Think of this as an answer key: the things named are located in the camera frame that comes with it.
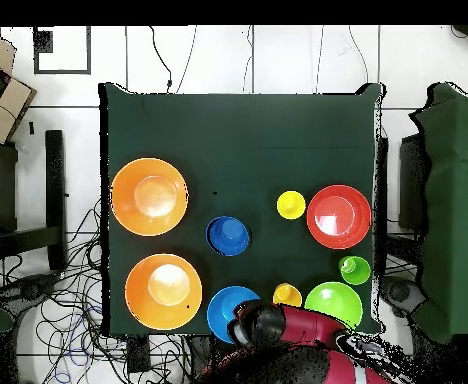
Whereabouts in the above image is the black box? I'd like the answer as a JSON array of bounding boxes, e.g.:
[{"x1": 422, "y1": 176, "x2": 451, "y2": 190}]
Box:
[{"x1": 398, "y1": 133, "x2": 431, "y2": 233}]

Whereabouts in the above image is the light blue plastic bowl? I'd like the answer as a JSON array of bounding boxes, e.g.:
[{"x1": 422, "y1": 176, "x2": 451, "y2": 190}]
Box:
[{"x1": 206, "y1": 286, "x2": 262, "y2": 344}]

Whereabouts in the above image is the black power adapter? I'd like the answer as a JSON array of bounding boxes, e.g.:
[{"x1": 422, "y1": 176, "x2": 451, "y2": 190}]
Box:
[{"x1": 126, "y1": 334, "x2": 152, "y2": 373}]

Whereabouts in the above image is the yellow plastic cup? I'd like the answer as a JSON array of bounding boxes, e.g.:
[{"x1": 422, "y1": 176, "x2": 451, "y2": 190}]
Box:
[
  {"x1": 272, "y1": 282, "x2": 303, "y2": 308},
  {"x1": 276, "y1": 190, "x2": 308, "y2": 221}
]

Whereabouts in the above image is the black cable with plug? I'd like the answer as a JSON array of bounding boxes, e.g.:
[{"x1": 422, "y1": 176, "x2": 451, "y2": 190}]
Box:
[{"x1": 149, "y1": 25, "x2": 174, "y2": 94}]

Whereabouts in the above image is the black stand frame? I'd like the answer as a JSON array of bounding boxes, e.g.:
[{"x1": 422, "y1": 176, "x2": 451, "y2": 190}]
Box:
[{"x1": 0, "y1": 129, "x2": 68, "y2": 273}]

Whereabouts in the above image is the dark blue plastic bowl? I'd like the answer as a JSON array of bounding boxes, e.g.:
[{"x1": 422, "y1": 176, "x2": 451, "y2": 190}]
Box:
[{"x1": 205, "y1": 215, "x2": 252, "y2": 258}]

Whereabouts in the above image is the green plastic cup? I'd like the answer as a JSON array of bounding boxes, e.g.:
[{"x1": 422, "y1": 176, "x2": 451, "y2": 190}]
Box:
[{"x1": 338, "y1": 255, "x2": 372, "y2": 286}]

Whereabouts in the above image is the black equipment base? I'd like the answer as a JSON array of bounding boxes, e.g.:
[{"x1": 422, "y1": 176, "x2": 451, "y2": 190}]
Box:
[
  {"x1": 0, "y1": 272, "x2": 61, "y2": 307},
  {"x1": 379, "y1": 275, "x2": 425, "y2": 319}
]

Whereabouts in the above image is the dark green tablecloth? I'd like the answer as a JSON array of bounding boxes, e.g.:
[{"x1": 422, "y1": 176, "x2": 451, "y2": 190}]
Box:
[{"x1": 98, "y1": 82, "x2": 385, "y2": 337}]

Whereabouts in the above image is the orange plastic bowl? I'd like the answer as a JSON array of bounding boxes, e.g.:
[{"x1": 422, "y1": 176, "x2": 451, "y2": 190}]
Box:
[
  {"x1": 124, "y1": 253, "x2": 204, "y2": 331},
  {"x1": 110, "y1": 157, "x2": 190, "y2": 237}
]

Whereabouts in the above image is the green plastic bowl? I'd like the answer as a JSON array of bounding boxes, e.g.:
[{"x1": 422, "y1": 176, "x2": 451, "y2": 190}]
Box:
[{"x1": 304, "y1": 281, "x2": 364, "y2": 330}]

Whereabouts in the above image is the red plastic bowl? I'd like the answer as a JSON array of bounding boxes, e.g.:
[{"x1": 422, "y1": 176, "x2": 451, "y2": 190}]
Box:
[{"x1": 306, "y1": 184, "x2": 373, "y2": 250}]

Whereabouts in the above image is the black square floor frame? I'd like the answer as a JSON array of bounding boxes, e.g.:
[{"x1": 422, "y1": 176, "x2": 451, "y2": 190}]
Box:
[{"x1": 33, "y1": 25, "x2": 92, "y2": 76}]

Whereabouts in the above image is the tangle of floor cables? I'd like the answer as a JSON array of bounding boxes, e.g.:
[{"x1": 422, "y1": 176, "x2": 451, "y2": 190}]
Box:
[{"x1": 0, "y1": 199, "x2": 203, "y2": 384}]

